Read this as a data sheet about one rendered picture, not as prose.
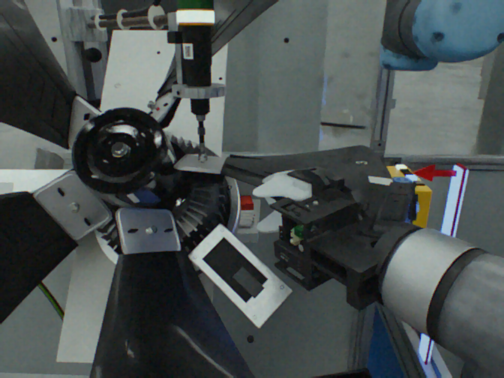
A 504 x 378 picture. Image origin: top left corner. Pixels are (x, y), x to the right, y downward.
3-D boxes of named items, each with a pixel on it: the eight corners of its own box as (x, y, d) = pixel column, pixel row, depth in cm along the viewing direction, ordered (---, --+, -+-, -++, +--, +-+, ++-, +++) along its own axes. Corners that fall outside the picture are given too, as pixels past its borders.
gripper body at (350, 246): (264, 199, 38) (364, 251, 29) (330, 173, 42) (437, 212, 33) (270, 265, 41) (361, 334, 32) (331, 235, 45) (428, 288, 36)
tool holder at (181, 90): (158, 91, 55) (151, 12, 51) (205, 88, 58) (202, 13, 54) (185, 100, 47) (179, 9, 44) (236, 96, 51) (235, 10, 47)
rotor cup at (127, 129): (94, 228, 60) (48, 202, 48) (107, 139, 64) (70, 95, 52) (190, 229, 59) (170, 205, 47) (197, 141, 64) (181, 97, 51)
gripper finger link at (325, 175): (286, 160, 44) (346, 187, 37) (297, 157, 44) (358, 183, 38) (287, 199, 46) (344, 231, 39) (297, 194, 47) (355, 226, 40)
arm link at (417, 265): (494, 232, 29) (478, 319, 33) (436, 211, 33) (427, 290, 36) (431, 272, 26) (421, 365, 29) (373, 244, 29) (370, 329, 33)
